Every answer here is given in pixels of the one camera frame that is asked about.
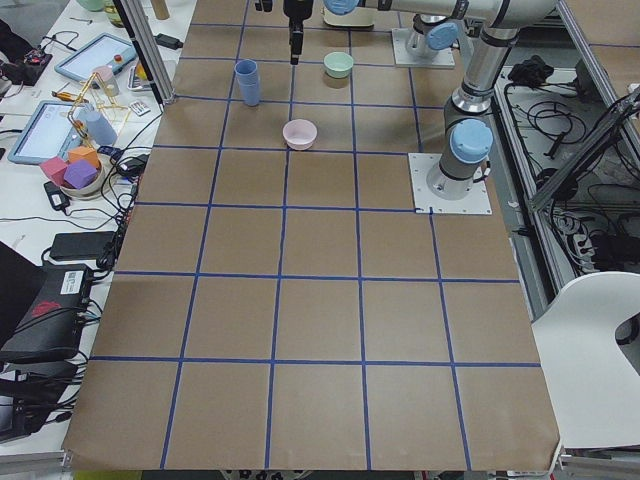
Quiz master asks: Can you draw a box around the teach pendant tablet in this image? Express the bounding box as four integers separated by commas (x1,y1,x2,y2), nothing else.
8,100,83,165
54,33,137,82

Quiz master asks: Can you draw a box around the blue cup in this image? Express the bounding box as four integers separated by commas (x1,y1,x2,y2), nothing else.
234,59,260,85
236,77,261,107

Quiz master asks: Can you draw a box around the aluminium frame post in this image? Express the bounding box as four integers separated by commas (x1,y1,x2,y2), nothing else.
114,0,175,106

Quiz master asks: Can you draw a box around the black power adapter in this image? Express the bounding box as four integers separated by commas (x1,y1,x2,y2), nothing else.
154,33,183,50

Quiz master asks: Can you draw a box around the white chair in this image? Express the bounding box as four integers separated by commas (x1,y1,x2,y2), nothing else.
533,272,639,449

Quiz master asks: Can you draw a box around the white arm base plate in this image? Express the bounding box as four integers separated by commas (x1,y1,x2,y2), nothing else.
408,153,492,215

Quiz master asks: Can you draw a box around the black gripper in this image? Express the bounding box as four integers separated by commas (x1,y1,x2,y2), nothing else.
283,0,313,65

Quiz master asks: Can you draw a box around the teach pendant tablet far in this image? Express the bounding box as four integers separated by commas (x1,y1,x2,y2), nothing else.
54,33,137,82

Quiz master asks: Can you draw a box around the pink bowl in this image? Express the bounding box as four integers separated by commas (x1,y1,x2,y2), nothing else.
282,119,318,151

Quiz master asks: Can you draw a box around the green bowl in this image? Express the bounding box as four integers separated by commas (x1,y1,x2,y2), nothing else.
323,51,354,79

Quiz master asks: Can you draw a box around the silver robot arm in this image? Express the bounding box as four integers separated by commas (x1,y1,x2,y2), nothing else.
324,0,556,126
404,14,459,66

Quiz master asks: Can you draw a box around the bowl of foam blocks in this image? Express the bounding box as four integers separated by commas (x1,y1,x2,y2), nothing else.
40,146,106,200

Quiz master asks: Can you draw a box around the teach pendant tablet near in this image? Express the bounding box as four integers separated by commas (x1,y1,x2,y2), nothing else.
8,100,83,165

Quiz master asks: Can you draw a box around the pink cup on table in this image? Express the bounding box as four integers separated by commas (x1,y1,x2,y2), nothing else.
93,65,120,97

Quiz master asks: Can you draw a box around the cardboard tube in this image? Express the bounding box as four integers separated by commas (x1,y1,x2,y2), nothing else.
151,0,170,21

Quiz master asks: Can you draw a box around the gold wire rack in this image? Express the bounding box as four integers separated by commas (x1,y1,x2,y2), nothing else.
67,73,131,146

